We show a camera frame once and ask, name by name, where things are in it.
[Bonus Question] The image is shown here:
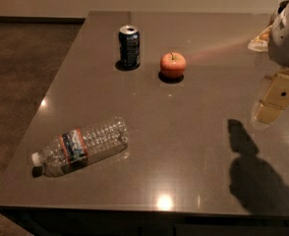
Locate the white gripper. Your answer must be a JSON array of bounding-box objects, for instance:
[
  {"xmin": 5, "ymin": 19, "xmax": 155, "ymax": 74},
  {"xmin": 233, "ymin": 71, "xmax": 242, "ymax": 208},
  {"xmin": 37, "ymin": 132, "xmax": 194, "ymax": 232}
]
[{"xmin": 255, "ymin": 1, "xmax": 289, "ymax": 124}]

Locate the dark blue pepsi can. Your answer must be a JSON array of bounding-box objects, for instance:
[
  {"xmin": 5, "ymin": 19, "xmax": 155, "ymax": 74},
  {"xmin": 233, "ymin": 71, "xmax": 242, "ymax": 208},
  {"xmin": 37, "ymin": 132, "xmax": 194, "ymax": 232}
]
[{"xmin": 118, "ymin": 25, "xmax": 141, "ymax": 70}]

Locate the snack bag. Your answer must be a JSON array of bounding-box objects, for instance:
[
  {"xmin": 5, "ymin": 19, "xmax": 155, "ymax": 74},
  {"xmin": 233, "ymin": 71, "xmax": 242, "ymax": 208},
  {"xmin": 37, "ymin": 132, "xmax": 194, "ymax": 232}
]
[{"xmin": 248, "ymin": 26, "xmax": 271, "ymax": 52}]

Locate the red apple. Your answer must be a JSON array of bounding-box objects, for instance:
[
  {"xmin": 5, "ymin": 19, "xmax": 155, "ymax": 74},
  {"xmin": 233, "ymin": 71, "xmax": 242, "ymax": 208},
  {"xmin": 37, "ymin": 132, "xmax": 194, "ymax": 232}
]
[{"xmin": 160, "ymin": 52, "xmax": 187, "ymax": 80}]

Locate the clear plastic water bottle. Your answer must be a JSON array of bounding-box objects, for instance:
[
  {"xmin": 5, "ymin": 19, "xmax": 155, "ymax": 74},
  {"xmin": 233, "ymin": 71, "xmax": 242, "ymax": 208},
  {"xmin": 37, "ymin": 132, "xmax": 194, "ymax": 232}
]
[{"xmin": 31, "ymin": 117, "xmax": 129, "ymax": 178}]

